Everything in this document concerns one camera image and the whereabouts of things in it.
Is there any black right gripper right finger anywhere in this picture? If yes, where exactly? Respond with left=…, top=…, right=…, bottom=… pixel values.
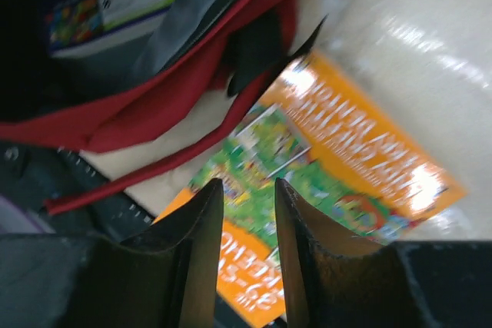
left=274, top=179, right=491, bottom=327

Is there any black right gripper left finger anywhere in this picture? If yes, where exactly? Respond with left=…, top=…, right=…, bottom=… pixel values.
left=1, top=179, right=224, bottom=327

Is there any orange treehouse book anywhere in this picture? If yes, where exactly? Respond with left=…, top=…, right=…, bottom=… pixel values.
left=166, top=52, right=465, bottom=327

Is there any purple book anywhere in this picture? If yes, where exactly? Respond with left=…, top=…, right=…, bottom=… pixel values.
left=40, top=0, right=175, bottom=58

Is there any red backpack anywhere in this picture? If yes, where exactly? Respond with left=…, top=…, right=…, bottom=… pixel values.
left=0, top=0, right=330, bottom=217

